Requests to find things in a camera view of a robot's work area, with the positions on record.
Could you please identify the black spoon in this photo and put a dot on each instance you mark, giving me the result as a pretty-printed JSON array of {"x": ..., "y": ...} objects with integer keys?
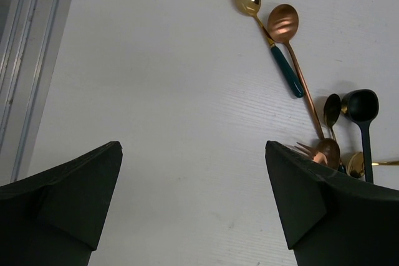
[{"x": 362, "y": 107}]

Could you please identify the dark copper spoon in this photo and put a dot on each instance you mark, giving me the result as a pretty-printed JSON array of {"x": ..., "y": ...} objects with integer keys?
[{"x": 331, "y": 150}]

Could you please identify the gold spoon slim handle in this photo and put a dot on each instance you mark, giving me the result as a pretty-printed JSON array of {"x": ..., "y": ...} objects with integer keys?
[{"x": 331, "y": 112}]

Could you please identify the rose gold fork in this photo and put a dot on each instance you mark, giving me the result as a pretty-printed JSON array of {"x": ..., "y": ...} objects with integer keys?
[{"x": 311, "y": 153}]

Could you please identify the aluminium rail frame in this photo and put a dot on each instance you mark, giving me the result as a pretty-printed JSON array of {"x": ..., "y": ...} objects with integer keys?
[{"x": 31, "y": 34}]

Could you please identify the small gold spoon green handle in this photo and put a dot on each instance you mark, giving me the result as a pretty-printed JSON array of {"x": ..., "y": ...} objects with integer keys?
[{"x": 356, "y": 166}]

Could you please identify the copper spoon long handle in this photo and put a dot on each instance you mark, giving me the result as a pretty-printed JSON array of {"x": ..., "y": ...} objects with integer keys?
[{"x": 282, "y": 25}]

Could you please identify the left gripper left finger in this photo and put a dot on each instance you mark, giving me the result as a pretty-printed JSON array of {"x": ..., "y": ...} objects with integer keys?
[{"x": 56, "y": 217}]

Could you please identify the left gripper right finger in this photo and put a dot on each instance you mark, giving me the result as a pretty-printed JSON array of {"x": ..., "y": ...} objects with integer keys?
[{"x": 329, "y": 218}]

